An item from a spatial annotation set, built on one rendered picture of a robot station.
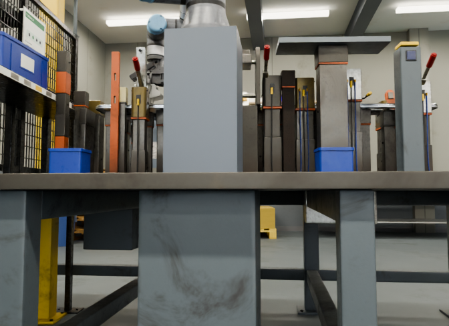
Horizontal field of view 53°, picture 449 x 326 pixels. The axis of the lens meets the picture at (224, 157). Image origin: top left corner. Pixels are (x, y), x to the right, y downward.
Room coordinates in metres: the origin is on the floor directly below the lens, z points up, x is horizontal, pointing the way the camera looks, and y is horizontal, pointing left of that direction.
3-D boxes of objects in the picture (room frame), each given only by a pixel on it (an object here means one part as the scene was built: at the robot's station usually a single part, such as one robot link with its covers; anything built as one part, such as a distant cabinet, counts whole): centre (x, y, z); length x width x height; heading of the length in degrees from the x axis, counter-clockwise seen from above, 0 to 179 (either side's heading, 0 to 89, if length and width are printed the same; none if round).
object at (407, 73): (1.51, -0.63, 0.92); 0.08 x 0.08 x 0.44; 88
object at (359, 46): (1.52, -0.37, 1.16); 0.37 x 0.14 x 0.02; 88
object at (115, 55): (1.72, 0.42, 0.95); 0.03 x 0.01 x 0.50; 88
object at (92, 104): (2.01, 0.59, 0.88); 0.08 x 0.08 x 0.36; 88
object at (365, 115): (1.85, -0.57, 0.84); 0.12 x 0.05 x 0.29; 178
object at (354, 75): (1.67, -0.47, 0.90); 0.13 x 0.08 x 0.41; 178
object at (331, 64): (1.52, -0.37, 0.92); 0.10 x 0.08 x 0.45; 88
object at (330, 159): (1.42, -0.34, 0.75); 0.11 x 0.10 x 0.09; 88
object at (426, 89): (1.67, -0.73, 0.88); 0.12 x 0.07 x 0.36; 178
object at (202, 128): (1.29, 0.05, 0.90); 0.20 x 0.20 x 0.40; 83
